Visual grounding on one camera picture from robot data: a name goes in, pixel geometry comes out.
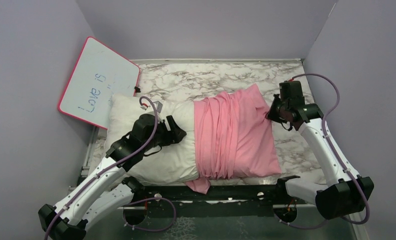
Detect white pillow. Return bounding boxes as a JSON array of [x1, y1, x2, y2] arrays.
[[104, 93, 199, 185]]

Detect pink floral pillowcase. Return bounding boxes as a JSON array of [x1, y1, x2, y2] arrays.
[[185, 84, 282, 194]]

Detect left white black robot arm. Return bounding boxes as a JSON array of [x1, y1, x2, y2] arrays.
[[38, 113, 187, 240]]

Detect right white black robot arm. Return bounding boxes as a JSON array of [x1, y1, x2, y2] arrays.
[[266, 81, 374, 220]]

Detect pink framed whiteboard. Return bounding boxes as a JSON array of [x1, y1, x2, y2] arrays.
[[57, 36, 141, 129]]

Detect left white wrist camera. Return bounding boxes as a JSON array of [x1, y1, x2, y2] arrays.
[[140, 100, 163, 114]]

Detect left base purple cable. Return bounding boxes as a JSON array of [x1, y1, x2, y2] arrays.
[[122, 198, 178, 233]]

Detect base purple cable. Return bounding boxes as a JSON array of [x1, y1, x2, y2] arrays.
[[122, 198, 178, 233], [272, 211, 329, 230]]

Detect black mounting rail base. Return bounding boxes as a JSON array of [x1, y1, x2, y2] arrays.
[[121, 177, 305, 223]]

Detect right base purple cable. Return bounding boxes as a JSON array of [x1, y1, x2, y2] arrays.
[[272, 211, 329, 230]]

